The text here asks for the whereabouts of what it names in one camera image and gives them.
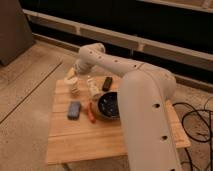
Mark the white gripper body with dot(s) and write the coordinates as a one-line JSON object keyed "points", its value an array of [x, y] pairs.
{"points": [[71, 80]]}

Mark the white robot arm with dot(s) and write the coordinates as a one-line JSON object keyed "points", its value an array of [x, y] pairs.
{"points": [[142, 94]]}

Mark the blue sponge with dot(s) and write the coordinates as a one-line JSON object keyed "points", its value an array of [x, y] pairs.
{"points": [[74, 110]]}

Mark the small black box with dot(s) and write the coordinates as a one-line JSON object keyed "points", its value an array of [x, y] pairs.
{"points": [[107, 84]]}

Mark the black bowl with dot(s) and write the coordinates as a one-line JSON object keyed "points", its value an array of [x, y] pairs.
{"points": [[108, 105]]}

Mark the wooden table board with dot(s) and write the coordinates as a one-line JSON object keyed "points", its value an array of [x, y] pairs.
{"points": [[80, 140]]}

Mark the grey cabinet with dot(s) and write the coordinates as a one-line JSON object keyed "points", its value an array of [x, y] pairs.
{"points": [[15, 34]]}

